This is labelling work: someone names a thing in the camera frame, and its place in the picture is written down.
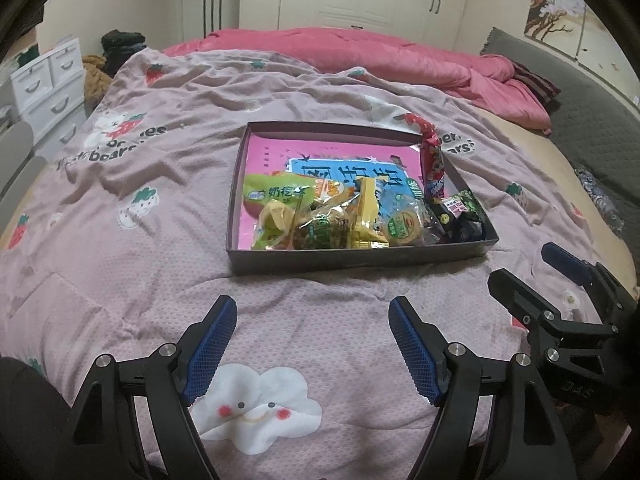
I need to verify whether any black green cartoon snack packet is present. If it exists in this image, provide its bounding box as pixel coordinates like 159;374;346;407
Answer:
430;190;486;243

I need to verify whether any clear round pastry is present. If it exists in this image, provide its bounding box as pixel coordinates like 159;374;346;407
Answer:
381;194;444;247

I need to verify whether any red blue candy stick packet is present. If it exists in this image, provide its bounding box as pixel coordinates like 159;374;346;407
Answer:
405;113;445;198

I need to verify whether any green milk snack packet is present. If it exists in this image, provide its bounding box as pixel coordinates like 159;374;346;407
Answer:
242;172;316;218

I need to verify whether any clear green label snack bag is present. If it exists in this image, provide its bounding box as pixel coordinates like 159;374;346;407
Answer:
252;200;352;250

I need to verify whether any orange yellow snack packet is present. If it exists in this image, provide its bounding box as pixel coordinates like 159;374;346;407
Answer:
312;179;356;208

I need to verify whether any dark cardboard box tray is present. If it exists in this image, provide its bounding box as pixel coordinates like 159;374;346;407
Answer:
226;122;499;275

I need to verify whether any pink strawberry bear blanket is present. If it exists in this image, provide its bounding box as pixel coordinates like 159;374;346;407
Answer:
1;50;598;479

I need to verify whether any grey quilted headboard cushion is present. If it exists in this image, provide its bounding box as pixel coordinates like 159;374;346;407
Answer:
479;27;640;221

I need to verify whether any pink quilt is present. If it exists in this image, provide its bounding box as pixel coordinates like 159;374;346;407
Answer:
164;27;551;134

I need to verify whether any pink blue book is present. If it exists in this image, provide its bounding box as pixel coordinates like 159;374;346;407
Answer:
229;132;423;252

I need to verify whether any grey chair back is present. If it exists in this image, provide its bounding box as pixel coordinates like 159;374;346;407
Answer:
0;122;48;232

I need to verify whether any white drawer cabinet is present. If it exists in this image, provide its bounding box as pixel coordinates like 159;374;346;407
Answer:
1;38;87;162

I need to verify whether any dark folded clothes pile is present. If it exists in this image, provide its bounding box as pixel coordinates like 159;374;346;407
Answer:
101;29;146;77

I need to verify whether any floral wall painting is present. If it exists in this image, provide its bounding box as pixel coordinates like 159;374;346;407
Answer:
524;0;639;105

